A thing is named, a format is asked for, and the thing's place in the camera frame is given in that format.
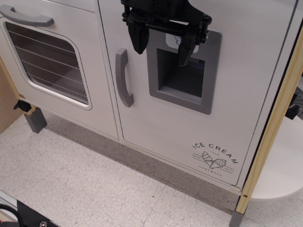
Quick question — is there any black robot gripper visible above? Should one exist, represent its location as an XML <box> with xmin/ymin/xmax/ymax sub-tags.
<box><xmin>121</xmin><ymin>0</ymin><xmax>212</xmax><ymax>67</ymax></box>

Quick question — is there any grey fridge door handle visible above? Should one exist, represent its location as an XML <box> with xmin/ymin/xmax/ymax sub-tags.
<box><xmin>115</xmin><ymin>48</ymin><xmax>134</xmax><ymax>108</ymax></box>

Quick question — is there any white toy fridge door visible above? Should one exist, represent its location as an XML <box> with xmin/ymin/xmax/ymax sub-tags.
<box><xmin>99</xmin><ymin>0</ymin><xmax>303</xmax><ymax>191</ymax></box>

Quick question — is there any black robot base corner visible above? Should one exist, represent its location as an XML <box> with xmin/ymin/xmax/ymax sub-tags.
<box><xmin>0</xmin><ymin>199</ymin><xmax>61</xmax><ymax>227</ymax></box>

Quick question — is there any grey ice dispenser panel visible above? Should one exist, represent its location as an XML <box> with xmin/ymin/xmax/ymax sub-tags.
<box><xmin>146</xmin><ymin>30</ymin><xmax>222</xmax><ymax>115</ymax></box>

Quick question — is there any white toy oven door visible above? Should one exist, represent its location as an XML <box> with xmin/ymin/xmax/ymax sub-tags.
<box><xmin>0</xmin><ymin>0</ymin><xmax>118</xmax><ymax>139</ymax></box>

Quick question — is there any black clamp knob right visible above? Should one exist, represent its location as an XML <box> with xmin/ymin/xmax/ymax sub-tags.
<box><xmin>285</xmin><ymin>87</ymin><xmax>303</xmax><ymax>120</ymax></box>

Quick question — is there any black clamp knob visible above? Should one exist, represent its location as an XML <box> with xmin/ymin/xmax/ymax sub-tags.
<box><xmin>13</xmin><ymin>100</ymin><xmax>32</xmax><ymax>113</ymax></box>
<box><xmin>285</xmin><ymin>87</ymin><xmax>303</xmax><ymax>120</ymax></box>

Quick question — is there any grey left foot cap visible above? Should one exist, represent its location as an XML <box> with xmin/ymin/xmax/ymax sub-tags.
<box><xmin>24</xmin><ymin>108</ymin><xmax>47</xmax><ymax>133</ymax></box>

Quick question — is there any grey foot cap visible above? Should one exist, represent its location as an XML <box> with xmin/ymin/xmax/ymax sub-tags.
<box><xmin>24</xmin><ymin>108</ymin><xmax>47</xmax><ymax>133</ymax></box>
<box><xmin>229</xmin><ymin>211</ymin><xmax>244</xmax><ymax>227</ymax></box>

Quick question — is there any black clamp knob left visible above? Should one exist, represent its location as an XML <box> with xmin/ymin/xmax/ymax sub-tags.
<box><xmin>13</xmin><ymin>100</ymin><xmax>32</xmax><ymax>113</ymax></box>

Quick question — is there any light wooden left panel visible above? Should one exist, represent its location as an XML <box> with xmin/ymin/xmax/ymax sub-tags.
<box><xmin>0</xmin><ymin>59</ymin><xmax>23</xmax><ymax>133</ymax></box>

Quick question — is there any grey right foot cap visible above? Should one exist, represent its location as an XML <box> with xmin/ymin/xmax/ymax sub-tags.
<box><xmin>229</xmin><ymin>211</ymin><xmax>244</xmax><ymax>227</ymax></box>

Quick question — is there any grey oven door handle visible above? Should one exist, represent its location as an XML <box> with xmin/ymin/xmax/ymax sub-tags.
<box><xmin>0</xmin><ymin>4</ymin><xmax>54</xmax><ymax>27</ymax></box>

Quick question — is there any light wooden right post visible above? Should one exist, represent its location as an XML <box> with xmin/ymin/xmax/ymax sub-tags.
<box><xmin>235</xmin><ymin>30</ymin><xmax>303</xmax><ymax>215</ymax></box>

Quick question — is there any white round base plate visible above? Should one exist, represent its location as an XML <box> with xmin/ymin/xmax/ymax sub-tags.
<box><xmin>251</xmin><ymin>116</ymin><xmax>303</xmax><ymax>201</ymax></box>

